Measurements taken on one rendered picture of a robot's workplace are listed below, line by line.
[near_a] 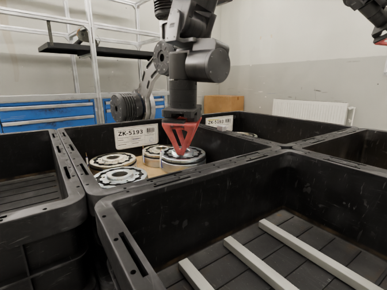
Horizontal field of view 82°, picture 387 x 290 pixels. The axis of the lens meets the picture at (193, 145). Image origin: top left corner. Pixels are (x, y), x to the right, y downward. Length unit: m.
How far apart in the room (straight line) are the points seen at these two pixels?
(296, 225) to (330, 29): 3.41
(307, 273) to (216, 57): 0.32
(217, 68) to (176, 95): 0.10
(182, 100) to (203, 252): 0.28
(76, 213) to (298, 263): 0.25
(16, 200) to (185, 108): 0.35
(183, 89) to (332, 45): 3.27
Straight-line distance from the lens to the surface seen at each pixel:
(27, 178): 0.62
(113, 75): 3.35
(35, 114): 2.26
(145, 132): 0.65
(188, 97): 0.45
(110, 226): 0.19
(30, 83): 3.10
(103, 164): 0.53
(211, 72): 0.39
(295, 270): 0.31
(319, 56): 3.67
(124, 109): 1.34
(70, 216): 0.24
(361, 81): 3.51
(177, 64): 0.45
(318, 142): 0.45
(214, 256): 0.31
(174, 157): 0.48
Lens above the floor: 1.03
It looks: 16 degrees down
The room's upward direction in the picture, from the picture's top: straight up
